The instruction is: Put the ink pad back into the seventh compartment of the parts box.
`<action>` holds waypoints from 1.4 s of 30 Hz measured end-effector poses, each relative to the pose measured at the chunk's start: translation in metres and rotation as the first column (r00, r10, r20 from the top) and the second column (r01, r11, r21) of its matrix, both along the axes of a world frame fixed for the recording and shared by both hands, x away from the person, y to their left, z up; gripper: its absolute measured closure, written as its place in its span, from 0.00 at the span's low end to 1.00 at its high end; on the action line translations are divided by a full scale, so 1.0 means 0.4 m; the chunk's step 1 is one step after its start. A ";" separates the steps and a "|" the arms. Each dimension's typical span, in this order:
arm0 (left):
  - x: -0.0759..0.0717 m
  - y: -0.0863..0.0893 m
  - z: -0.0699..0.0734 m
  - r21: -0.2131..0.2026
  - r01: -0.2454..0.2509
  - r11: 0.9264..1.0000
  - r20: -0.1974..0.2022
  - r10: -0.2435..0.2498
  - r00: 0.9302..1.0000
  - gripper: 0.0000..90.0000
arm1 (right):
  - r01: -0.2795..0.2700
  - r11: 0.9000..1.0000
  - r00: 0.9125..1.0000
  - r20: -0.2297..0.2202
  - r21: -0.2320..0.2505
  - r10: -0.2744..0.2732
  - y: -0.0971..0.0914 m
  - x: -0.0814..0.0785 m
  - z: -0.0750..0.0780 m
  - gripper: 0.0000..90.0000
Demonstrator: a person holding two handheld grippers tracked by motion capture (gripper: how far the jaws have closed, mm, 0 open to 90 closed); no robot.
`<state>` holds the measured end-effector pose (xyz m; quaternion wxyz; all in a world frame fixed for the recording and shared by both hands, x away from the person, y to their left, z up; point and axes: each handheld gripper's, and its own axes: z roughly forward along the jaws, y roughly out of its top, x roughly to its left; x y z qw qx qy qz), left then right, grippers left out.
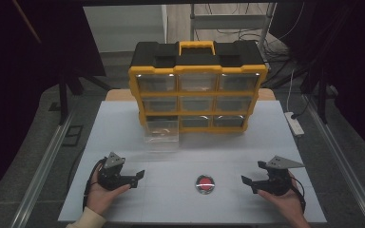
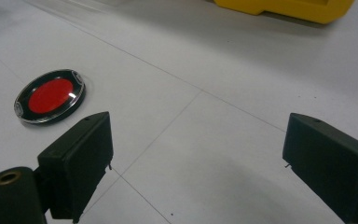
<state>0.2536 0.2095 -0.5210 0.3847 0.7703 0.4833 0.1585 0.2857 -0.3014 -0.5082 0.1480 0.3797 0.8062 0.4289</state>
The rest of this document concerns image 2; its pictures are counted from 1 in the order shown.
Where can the yellow plastic box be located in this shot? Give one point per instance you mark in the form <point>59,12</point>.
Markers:
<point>287,9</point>

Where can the red round disc button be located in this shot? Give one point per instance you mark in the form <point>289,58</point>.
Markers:
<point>50,95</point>

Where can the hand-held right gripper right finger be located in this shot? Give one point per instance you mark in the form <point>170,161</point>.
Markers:
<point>332,165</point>

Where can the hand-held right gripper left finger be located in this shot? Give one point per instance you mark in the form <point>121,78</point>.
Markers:
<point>76,169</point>

